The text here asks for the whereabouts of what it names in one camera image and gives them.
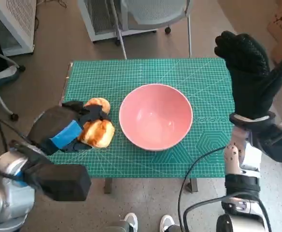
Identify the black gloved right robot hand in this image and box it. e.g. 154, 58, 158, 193
214, 30, 282, 120

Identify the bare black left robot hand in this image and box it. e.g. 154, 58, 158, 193
27, 101, 113, 156

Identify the long striped toy bread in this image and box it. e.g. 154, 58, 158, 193
77, 118, 115, 148

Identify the round toy bread bun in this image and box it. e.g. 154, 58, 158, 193
85, 97, 112, 114

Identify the pink bowl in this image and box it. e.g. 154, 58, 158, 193
118, 84, 194, 152

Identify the grey tube chair with casters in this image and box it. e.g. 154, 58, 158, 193
0, 47, 26, 121

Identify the black table leg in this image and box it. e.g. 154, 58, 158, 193
188, 178, 199, 193
104, 178, 113, 194

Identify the green cutting mat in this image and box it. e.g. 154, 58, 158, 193
44, 57, 236, 179

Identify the grey mesh chair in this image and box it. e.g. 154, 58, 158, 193
108, 0, 195, 60

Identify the white perforated cabinet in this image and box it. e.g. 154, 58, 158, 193
0, 0, 37, 57

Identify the grey robot leg part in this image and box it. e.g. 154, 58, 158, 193
106, 220, 134, 232

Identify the white shoe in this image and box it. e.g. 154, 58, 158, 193
124, 212, 139, 232
160, 214, 175, 232

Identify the black robot leg part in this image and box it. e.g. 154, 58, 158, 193
167, 223, 187, 232

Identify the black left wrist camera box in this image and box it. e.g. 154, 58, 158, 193
22, 164, 92, 202

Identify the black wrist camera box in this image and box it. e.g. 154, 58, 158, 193
22, 164, 92, 202
249, 127, 282, 165

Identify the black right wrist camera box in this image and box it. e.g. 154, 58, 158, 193
249, 127, 282, 165

